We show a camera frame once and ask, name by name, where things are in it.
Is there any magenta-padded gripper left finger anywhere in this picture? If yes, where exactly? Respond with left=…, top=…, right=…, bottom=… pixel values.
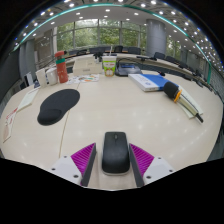
left=49, top=142, right=98, bottom=187

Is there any group of dark chairs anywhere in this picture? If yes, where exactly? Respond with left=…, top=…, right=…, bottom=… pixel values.
left=66, top=44, right=214, bottom=78

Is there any black computer mouse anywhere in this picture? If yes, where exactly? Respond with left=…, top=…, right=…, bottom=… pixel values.
left=101, top=131, right=131, bottom=177

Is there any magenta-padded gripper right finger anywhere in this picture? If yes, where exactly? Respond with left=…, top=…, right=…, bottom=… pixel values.
left=128, top=143, right=176, bottom=188

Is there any colourful sticker sheet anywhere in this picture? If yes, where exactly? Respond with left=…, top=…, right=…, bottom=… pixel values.
left=66, top=73, right=101, bottom=84

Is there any white printed document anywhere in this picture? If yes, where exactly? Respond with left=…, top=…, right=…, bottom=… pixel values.
left=16, top=87, right=40, bottom=113

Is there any white lidded mug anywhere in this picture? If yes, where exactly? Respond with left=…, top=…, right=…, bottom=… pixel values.
left=45, top=67, right=59, bottom=86

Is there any green white paper cup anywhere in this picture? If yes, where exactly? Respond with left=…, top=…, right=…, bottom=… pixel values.
left=101, top=46, right=118, bottom=78

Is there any red thermos bottle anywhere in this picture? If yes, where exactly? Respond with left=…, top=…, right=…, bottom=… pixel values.
left=54, top=50, right=70, bottom=84

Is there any black mouse pad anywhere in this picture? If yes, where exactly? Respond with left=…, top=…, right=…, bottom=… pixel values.
left=36, top=88, right=81, bottom=127

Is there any group of ceiling lights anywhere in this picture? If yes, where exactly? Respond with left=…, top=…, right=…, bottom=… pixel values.
left=13, top=0, right=221, bottom=64

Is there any stack of white cups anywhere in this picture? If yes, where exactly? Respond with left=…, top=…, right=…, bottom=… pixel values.
left=35, top=68, right=48, bottom=88

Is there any blue and white book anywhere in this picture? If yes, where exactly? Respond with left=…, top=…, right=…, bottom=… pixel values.
left=128, top=73, right=174, bottom=93

